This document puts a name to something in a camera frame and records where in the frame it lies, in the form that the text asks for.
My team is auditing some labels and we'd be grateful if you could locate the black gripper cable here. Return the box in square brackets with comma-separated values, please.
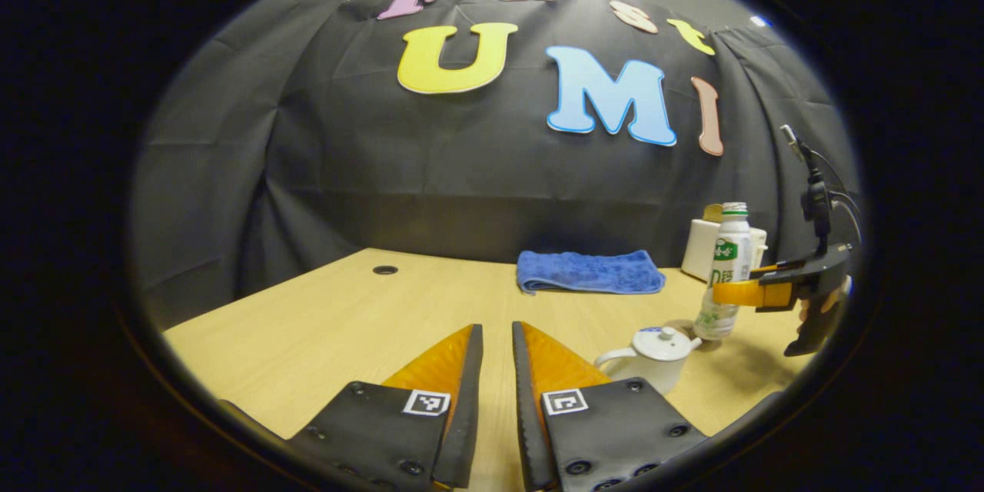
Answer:
[813, 150, 863, 247]

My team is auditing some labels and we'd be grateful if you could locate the white water bottle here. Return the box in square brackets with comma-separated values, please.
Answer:
[693, 202, 753, 341]

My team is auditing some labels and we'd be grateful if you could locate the white toaster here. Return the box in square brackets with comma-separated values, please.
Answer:
[681, 218, 768, 282]

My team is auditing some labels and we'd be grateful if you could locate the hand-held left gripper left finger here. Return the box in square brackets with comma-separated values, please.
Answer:
[288, 324, 485, 492]

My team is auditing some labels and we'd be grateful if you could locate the blue folded towel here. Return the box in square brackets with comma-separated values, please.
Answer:
[516, 249, 667, 296]

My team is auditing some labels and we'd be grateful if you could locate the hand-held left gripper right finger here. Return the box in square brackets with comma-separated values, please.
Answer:
[511, 321, 708, 492]

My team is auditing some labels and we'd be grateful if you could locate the black backdrop cloth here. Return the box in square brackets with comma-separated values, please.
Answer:
[127, 0, 862, 327]

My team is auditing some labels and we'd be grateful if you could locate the white ceramic teacup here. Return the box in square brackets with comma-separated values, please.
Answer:
[594, 338, 702, 397]

